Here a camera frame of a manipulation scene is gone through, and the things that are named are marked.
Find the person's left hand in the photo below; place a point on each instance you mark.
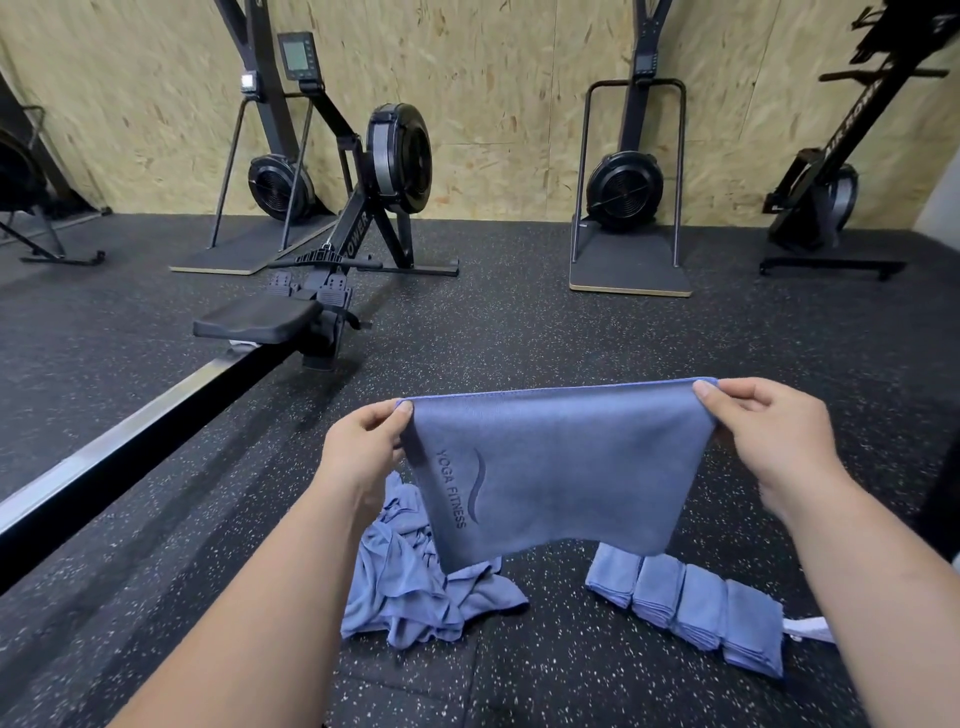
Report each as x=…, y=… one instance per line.
x=363, y=458

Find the person's right hand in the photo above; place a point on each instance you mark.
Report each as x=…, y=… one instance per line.
x=780, y=443

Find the blue towel pile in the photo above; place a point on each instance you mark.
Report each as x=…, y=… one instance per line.
x=405, y=593

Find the plain blue towel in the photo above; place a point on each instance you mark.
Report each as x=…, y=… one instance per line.
x=701, y=603
x=657, y=588

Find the blue towel with wave print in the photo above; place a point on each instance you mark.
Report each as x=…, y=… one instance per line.
x=585, y=465
x=755, y=630

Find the person's right forearm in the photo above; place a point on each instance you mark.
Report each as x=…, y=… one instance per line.
x=885, y=608

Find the person's left forearm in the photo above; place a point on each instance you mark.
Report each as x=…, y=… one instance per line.
x=248, y=623

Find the black printed punching bag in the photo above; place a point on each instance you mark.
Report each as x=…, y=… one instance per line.
x=942, y=503

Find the black upright exercise machine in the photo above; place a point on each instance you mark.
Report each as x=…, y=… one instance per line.
x=810, y=203

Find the black ski trainer grey platform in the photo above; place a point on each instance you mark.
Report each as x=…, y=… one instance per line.
x=270, y=188

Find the black ski trainer wooden-edged platform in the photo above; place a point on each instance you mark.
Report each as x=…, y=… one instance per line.
x=627, y=188

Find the black fan bike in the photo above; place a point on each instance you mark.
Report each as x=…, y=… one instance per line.
x=23, y=173

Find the black rowing machine with rail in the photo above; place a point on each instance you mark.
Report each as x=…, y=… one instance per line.
x=195, y=398

